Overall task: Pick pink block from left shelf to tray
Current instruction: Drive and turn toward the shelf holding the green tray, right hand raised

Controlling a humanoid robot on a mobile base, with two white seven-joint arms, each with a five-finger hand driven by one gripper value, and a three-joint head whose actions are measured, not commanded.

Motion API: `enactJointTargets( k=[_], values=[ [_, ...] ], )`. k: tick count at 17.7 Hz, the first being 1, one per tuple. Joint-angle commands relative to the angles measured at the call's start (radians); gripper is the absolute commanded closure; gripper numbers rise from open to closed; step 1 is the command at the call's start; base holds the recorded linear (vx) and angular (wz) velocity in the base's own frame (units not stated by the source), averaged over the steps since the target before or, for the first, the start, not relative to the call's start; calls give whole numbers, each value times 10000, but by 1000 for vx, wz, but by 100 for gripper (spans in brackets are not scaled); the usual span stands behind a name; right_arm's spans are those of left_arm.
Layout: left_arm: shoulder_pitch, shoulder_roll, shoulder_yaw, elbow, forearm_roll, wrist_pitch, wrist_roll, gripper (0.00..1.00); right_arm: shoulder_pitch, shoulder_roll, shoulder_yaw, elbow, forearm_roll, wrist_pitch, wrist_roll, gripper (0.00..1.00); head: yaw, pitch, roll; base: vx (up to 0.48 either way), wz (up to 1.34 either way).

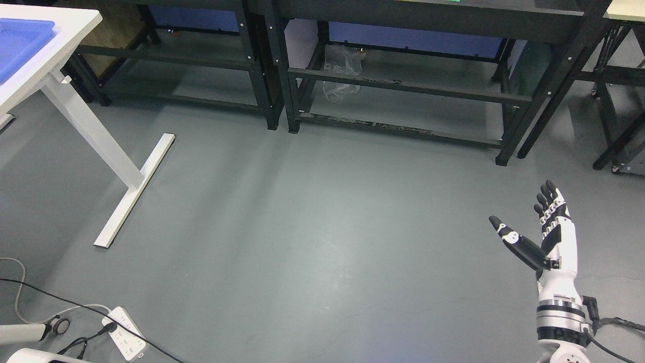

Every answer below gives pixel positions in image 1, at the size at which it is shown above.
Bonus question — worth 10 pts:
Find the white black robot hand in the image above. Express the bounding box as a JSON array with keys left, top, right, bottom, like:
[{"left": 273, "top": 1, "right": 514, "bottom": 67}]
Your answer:
[{"left": 489, "top": 180, "right": 583, "bottom": 304}]

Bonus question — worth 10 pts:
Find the black metal shelf rack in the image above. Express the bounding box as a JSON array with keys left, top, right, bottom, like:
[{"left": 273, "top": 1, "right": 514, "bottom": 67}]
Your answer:
[
  {"left": 53, "top": 1, "right": 284, "bottom": 130},
  {"left": 253, "top": 1, "right": 610, "bottom": 166}
]

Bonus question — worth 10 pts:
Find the blue plastic tray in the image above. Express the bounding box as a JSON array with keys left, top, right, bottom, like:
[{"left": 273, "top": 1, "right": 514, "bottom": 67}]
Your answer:
[{"left": 1, "top": 18, "right": 55, "bottom": 84}]

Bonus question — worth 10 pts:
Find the clear plastic bag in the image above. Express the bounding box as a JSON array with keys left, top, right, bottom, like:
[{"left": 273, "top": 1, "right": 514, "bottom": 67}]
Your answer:
[{"left": 323, "top": 44, "right": 366, "bottom": 103}]

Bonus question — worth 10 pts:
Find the white power strip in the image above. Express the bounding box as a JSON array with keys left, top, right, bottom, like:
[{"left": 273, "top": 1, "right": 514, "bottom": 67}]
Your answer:
[{"left": 101, "top": 307, "right": 148, "bottom": 361}]

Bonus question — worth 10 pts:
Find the white desk with leg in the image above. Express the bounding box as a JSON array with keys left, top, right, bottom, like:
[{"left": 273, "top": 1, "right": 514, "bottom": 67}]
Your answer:
[{"left": 2, "top": 4, "right": 175, "bottom": 248}]

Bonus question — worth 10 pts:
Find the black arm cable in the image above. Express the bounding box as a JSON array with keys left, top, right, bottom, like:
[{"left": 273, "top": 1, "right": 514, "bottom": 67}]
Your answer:
[{"left": 582, "top": 296, "right": 645, "bottom": 363}]

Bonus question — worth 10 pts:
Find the black floor cable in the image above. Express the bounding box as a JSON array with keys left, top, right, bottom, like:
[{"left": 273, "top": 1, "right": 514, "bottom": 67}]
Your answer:
[{"left": 0, "top": 278, "right": 184, "bottom": 363}]

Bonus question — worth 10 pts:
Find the grey white cable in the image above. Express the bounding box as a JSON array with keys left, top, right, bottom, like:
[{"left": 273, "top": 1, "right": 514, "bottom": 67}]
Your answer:
[{"left": 0, "top": 258, "right": 111, "bottom": 324}]

